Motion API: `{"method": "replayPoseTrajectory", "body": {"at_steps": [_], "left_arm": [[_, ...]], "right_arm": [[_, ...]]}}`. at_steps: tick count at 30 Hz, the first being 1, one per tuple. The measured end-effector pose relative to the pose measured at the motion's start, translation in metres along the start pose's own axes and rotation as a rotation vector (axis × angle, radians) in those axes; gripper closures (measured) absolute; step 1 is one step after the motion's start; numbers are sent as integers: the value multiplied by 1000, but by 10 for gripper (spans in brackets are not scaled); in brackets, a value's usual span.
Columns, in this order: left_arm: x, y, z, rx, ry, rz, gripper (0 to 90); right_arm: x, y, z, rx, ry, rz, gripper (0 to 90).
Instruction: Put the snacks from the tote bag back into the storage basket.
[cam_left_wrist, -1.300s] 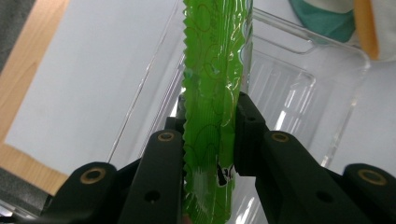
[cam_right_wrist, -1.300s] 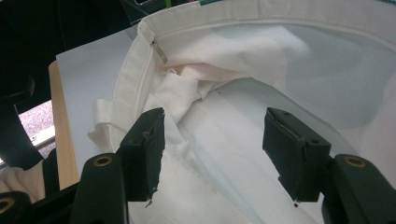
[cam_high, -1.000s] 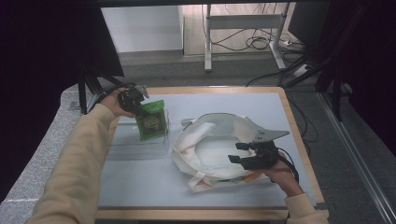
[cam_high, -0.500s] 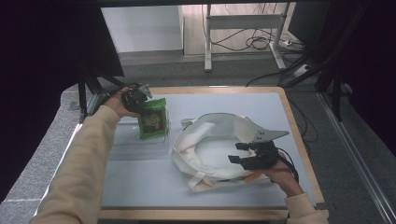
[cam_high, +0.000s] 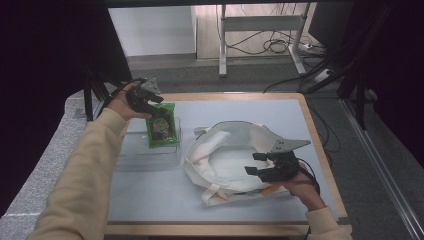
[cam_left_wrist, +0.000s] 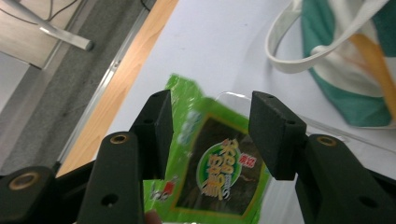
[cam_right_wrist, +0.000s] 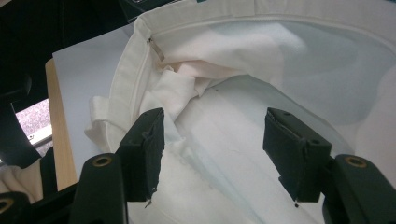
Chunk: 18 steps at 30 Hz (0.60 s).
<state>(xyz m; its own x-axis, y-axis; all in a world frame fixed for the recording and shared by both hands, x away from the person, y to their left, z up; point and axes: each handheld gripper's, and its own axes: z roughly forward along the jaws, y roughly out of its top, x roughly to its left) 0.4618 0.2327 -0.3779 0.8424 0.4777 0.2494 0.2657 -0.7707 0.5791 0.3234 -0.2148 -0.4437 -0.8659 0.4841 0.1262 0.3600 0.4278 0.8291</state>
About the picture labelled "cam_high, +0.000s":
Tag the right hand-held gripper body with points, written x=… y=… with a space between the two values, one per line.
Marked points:
x=283 y=166

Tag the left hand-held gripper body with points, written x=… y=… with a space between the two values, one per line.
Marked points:
x=141 y=95

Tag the white green orange tote bag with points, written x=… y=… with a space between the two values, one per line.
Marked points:
x=226 y=166

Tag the green snack packet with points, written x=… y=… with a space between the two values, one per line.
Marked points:
x=163 y=140

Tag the clear plastic box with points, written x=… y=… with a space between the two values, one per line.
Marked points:
x=146 y=160

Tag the person's left hand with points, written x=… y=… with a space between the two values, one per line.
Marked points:
x=120 y=106

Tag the person's right hand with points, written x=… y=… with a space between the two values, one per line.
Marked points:
x=306 y=193

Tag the white table mat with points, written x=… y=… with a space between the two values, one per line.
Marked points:
x=200 y=110

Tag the black metal stand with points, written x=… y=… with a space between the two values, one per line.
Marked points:
x=360 y=106
x=88 y=106

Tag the white board panel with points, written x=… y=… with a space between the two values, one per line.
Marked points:
x=150 y=30

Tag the wooden table board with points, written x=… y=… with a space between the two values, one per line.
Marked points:
x=216 y=230

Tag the white power strip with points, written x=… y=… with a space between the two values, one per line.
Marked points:
x=322 y=76

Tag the dark curtain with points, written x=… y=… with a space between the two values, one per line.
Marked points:
x=400 y=66
x=40 y=66

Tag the aluminium rail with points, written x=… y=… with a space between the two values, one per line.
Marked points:
x=96 y=110
x=383 y=166

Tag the grey corner bracket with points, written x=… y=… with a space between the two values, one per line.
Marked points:
x=344 y=220

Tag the white metal desk frame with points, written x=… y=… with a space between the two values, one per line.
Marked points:
x=260 y=23

